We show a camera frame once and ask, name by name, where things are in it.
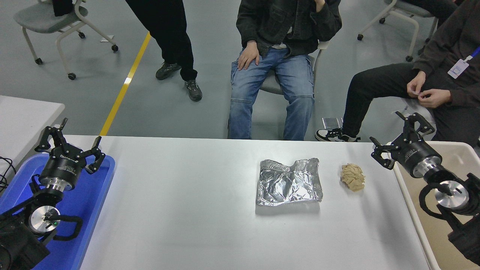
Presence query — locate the large pale plastic bin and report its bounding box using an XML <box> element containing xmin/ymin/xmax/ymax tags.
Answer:
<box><xmin>390</xmin><ymin>141</ymin><xmax>480</xmax><ymax>270</ymax></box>

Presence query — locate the tan paper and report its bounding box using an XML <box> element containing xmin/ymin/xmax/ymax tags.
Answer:
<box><xmin>340</xmin><ymin>163</ymin><xmax>365</xmax><ymax>192</ymax></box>

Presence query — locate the black cable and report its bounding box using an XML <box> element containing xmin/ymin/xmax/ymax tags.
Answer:
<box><xmin>0</xmin><ymin>156</ymin><xmax>17</xmax><ymax>192</ymax></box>

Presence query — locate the person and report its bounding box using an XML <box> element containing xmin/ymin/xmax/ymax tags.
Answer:
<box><xmin>126</xmin><ymin>0</ymin><xmax>203</xmax><ymax>102</ymax></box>
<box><xmin>315</xmin><ymin>0</ymin><xmax>480</xmax><ymax>147</ymax></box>
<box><xmin>228</xmin><ymin>0</ymin><xmax>342</xmax><ymax>141</ymax></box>
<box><xmin>405</xmin><ymin>0</ymin><xmax>464</xmax><ymax>56</ymax></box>

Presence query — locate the white seat chair black leg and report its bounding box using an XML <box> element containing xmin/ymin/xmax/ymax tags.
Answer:
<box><xmin>392</xmin><ymin>97</ymin><xmax>438</xmax><ymax>130</ymax></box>

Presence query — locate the shiny metal floor plate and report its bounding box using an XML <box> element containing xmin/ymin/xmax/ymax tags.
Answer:
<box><xmin>322</xmin><ymin>117</ymin><xmax>344</xmax><ymax>131</ymax></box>

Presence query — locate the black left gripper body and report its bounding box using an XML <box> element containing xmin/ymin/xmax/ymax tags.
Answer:
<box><xmin>39</xmin><ymin>148</ymin><xmax>87</xmax><ymax>186</ymax></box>

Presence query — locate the blue plastic tray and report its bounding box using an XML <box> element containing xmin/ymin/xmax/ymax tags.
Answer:
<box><xmin>0</xmin><ymin>153</ymin><xmax>116</xmax><ymax>270</ymax></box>

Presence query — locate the black garment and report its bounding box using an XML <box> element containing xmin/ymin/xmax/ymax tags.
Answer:
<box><xmin>52</xmin><ymin>0</ymin><xmax>74</xmax><ymax>17</ymax></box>

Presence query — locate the silver foil tray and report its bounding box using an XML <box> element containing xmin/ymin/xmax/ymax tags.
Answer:
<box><xmin>256</xmin><ymin>157</ymin><xmax>323</xmax><ymax>207</ymax></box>

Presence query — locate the white side table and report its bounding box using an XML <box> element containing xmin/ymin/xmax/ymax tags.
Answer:
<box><xmin>0</xmin><ymin>95</ymin><xmax>65</xmax><ymax>177</ymax></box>

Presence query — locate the white badge blue lanyard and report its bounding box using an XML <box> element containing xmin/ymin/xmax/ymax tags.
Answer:
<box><xmin>447</xmin><ymin>46</ymin><xmax>480</xmax><ymax>79</ymax></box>

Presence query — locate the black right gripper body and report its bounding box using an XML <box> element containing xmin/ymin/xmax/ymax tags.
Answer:
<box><xmin>394</xmin><ymin>141</ymin><xmax>442</xmax><ymax>175</ymax></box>

